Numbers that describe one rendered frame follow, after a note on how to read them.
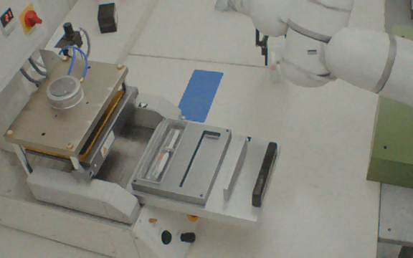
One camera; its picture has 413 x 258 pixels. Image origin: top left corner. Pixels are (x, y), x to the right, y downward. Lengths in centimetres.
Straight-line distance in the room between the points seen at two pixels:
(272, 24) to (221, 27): 89
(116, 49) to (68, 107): 70
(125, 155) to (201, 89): 48
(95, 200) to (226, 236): 36
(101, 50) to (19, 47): 64
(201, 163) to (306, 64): 34
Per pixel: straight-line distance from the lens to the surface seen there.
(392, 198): 143
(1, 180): 135
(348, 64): 93
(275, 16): 105
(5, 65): 121
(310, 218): 136
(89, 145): 116
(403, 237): 137
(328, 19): 99
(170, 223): 126
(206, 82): 171
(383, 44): 95
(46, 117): 118
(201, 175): 116
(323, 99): 165
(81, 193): 115
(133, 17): 197
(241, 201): 112
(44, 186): 120
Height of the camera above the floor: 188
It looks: 47 degrees down
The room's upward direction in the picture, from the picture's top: 7 degrees counter-clockwise
